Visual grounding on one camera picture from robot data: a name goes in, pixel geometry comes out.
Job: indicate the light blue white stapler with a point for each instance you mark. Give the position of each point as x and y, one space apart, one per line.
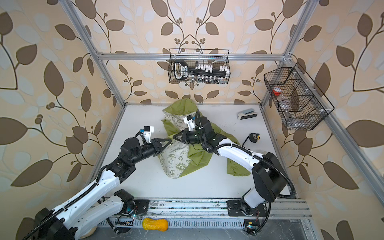
247 114

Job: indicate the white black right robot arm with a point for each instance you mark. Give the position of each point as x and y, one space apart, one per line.
270 179

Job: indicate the black tape measure with strap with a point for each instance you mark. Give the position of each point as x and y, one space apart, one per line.
252 137

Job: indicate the aluminium frame strut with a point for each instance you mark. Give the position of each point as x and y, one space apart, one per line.
69 9

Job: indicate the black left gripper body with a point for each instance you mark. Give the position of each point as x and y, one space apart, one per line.
149 150

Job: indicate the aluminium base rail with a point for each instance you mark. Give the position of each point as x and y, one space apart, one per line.
210 213

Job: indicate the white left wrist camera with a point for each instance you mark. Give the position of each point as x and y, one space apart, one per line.
147 131

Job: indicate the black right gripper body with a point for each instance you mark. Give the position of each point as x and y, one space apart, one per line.
194 137

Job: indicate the black wire basket right wall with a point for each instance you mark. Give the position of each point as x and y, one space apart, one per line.
302 104

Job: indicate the red capped bottle in basket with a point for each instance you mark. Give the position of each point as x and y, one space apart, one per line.
277 91

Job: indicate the black wire basket wall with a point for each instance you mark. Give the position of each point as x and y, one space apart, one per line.
302 104
215 56

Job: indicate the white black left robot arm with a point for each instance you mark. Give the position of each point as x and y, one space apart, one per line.
77 216

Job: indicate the black wire basket back wall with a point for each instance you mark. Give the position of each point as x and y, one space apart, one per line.
215 56

